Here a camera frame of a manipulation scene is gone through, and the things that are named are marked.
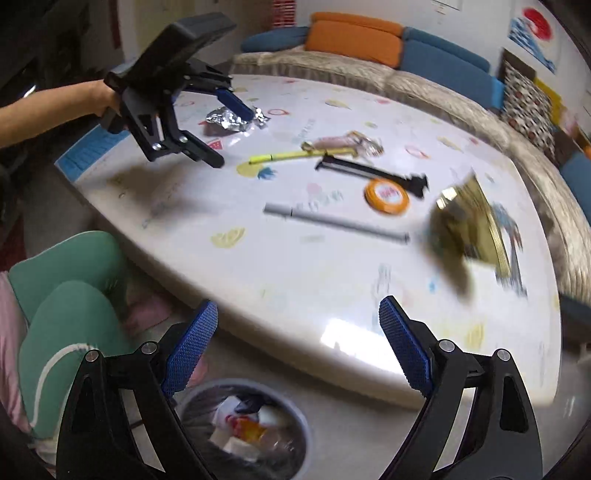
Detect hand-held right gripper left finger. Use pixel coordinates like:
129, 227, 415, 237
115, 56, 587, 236
55, 300, 219, 480

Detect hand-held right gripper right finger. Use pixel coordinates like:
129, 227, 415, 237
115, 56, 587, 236
379, 296, 543, 480

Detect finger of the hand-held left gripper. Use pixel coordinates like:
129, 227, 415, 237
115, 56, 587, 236
122, 88, 225, 169
182, 60, 257, 123

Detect silver foil wrapper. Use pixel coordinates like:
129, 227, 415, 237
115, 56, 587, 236
204, 105, 271, 134

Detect grey trash bin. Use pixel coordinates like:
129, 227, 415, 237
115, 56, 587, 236
178, 378, 312, 480

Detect person's left forearm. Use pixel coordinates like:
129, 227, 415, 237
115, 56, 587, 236
0, 79, 117, 148

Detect yellow pen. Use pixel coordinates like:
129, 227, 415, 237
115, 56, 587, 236
248, 150, 319, 165

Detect blue pillow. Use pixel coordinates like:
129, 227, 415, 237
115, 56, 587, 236
240, 26, 310, 54

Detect blue grid mat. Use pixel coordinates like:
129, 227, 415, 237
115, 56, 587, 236
54, 124, 132, 174

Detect pink candy wrapper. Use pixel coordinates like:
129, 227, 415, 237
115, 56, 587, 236
302, 130, 385, 158

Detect thick orange cushion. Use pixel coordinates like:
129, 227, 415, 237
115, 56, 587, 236
305, 21, 402, 69

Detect person's legs in green pants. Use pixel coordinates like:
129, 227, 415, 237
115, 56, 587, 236
9, 231, 139, 439

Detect black plastic tool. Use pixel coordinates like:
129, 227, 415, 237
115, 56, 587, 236
315, 155, 430, 199

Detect thin orange cushion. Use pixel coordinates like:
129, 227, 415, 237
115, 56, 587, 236
310, 11, 404, 35

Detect gold foil wrapper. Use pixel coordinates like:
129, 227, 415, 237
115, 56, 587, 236
427, 173, 515, 301

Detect grey pen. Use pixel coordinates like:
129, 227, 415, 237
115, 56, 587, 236
263, 202, 411, 244

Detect orange tape roll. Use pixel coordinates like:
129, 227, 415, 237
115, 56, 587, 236
363, 179, 410, 216

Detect pink cloth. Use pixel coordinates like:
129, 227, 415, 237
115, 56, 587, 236
0, 270, 35, 435

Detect large blue back cushion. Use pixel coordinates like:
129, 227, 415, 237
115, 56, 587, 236
402, 27, 491, 86

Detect sofa with beige cover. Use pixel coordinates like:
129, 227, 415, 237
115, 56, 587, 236
231, 46, 591, 324

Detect blue seat cushion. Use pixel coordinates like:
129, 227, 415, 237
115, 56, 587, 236
558, 152, 591, 208

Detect dark pillow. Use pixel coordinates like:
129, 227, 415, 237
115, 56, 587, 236
551, 129, 578, 167

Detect small blue back cushion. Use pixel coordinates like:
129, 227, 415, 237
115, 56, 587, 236
489, 76, 506, 112

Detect circle patterned pillow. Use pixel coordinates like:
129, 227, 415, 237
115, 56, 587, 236
501, 60, 561, 153

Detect brown cushion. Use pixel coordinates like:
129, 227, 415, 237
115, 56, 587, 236
501, 48, 536, 84

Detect yellow cushion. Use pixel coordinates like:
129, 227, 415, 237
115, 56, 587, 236
533, 76, 564, 125

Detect red wall decoration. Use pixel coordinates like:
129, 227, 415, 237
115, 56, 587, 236
272, 0, 296, 28

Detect wall poster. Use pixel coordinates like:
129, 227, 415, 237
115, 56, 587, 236
508, 4, 561, 75

